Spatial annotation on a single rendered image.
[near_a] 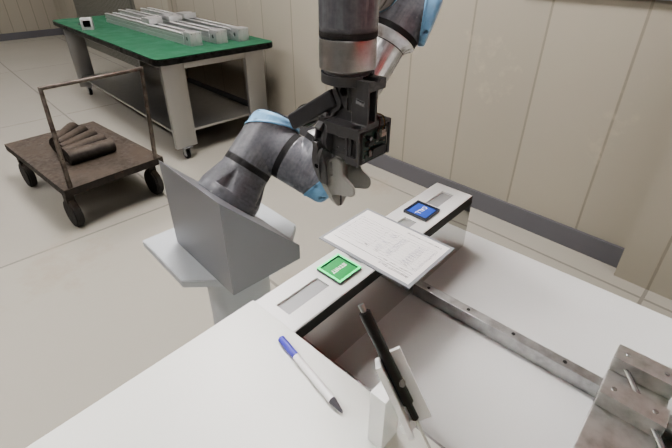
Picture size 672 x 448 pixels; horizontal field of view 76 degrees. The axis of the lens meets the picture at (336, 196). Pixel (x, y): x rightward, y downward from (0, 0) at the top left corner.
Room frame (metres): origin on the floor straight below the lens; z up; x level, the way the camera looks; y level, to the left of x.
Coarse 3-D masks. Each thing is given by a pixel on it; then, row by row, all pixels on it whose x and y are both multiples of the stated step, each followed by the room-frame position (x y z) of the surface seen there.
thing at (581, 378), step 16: (416, 288) 0.66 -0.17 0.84; (432, 288) 0.66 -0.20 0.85; (432, 304) 0.64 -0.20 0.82; (448, 304) 0.61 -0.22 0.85; (464, 304) 0.61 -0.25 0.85; (464, 320) 0.59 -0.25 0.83; (480, 320) 0.57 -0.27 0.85; (496, 336) 0.55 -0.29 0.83; (512, 336) 0.53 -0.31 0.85; (528, 352) 0.51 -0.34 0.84; (544, 352) 0.50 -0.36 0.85; (544, 368) 0.49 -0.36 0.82; (560, 368) 0.47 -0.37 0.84; (576, 368) 0.46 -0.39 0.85; (576, 384) 0.45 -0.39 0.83; (592, 384) 0.44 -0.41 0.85
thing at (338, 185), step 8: (328, 160) 0.56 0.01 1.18; (336, 160) 0.56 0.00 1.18; (328, 168) 0.56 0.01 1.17; (336, 168) 0.56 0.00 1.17; (328, 176) 0.56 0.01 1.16; (336, 176) 0.56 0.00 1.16; (344, 176) 0.55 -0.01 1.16; (328, 184) 0.56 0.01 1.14; (336, 184) 0.56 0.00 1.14; (344, 184) 0.55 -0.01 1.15; (352, 184) 0.54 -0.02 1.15; (328, 192) 0.56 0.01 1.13; (336, 192) 0.56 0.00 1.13; (344, 192) 0.55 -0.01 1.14; (352, 192) 0.54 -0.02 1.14; (336, 200) 0.57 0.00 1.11
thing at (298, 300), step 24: (432, 192) 0.86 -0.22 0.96; (456, 192) 0.86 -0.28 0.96; (408, 216) 0.75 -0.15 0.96; (312, 264) 0.60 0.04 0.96; (360, 264) 0.60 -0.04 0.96; (288, 288) 0.53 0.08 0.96; (312, 288) 0.54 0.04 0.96; (336, 288) 0.53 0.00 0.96; (288, 312) 0.48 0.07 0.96; (312, 312) 0.48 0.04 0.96
